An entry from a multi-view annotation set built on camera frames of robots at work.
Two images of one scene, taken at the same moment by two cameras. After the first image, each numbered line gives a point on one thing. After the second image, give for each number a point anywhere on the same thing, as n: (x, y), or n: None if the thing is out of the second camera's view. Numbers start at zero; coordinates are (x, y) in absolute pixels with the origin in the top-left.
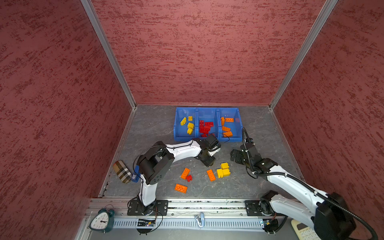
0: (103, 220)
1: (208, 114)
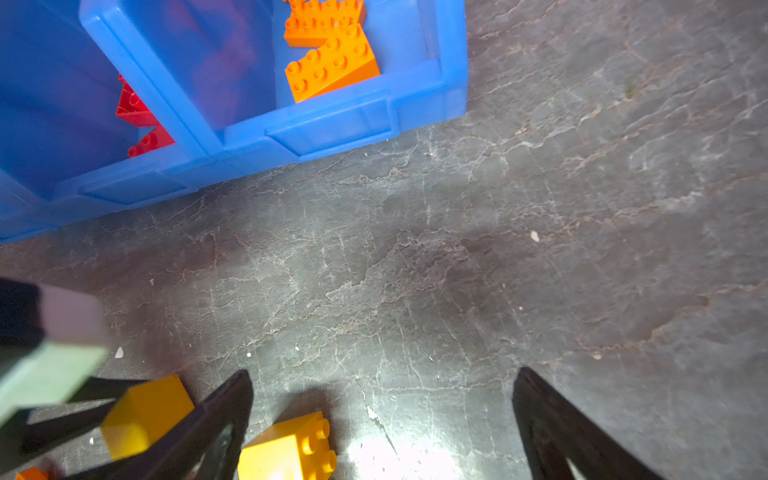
0: None
1: (216, 69)
